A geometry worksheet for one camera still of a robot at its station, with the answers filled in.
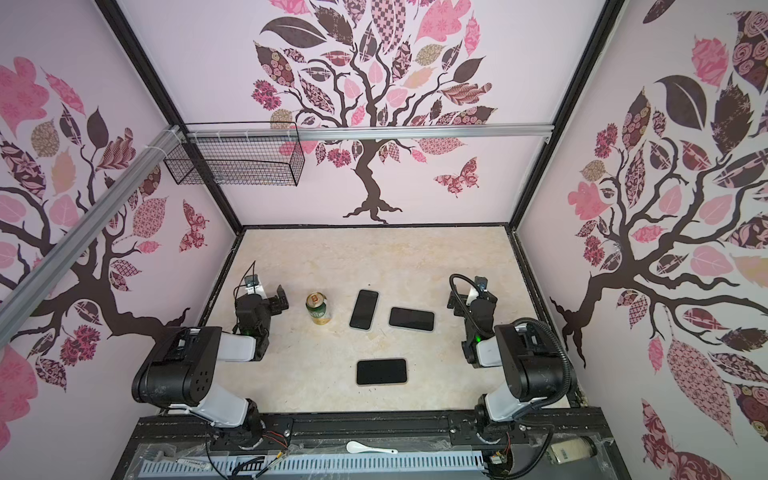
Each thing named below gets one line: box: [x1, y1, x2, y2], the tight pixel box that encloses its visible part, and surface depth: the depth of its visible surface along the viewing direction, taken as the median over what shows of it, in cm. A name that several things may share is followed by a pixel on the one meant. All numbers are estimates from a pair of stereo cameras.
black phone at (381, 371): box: [356, 358, 407, 385], surface depth 87 cm
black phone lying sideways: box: [389, 307, 435, 331], surface depth 95 cm
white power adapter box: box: [546, 436, 598, 464], surface depth 70 cm
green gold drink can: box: [305, 291, 332, 326], surface depth 89 cm
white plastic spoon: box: [346, 440, 399, 454], surface depth 72 cm
